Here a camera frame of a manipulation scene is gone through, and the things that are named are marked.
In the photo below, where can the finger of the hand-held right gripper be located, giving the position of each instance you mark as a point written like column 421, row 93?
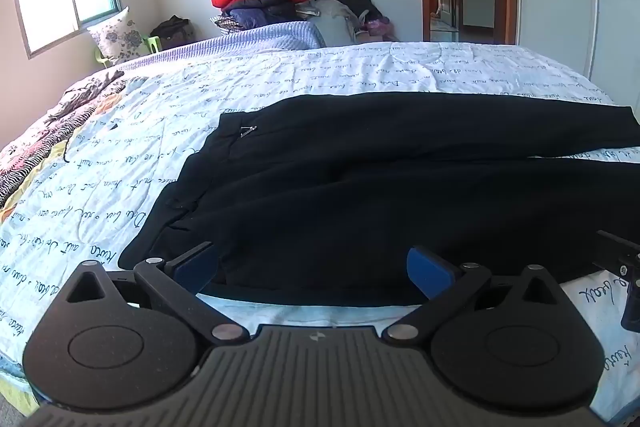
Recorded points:
column 631, row 307
column 612, row 243

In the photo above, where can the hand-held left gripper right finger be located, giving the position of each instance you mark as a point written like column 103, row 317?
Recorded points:
column 429, row 269

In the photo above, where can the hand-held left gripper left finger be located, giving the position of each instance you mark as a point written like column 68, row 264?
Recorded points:
column 199, row 266

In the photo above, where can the black pants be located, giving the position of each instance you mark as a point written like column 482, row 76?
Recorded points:
column 350, row 187

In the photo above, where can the white script printed blanket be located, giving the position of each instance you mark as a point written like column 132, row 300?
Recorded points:
column 150, row 147

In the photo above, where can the floral striped quilt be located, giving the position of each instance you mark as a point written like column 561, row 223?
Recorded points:
column 30, row 157

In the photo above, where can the green plastic stool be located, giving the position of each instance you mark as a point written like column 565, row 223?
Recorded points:
column 152, row 43

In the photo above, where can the dark bag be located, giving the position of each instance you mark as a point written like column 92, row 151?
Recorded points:
column 172, row 32

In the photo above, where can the blue striped bedding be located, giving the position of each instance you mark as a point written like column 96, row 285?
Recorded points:
column 270, row 36

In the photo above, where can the floral pillow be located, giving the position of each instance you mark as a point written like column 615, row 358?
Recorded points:
column 117, row 38

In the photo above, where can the pink cloth item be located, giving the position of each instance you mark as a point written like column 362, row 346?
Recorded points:
column 376, row 27

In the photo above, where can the grey cloth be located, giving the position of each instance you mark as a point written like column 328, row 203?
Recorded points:
column 332, row 24

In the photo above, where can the black backpack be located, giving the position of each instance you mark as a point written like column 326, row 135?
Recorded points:
column 355, row 2

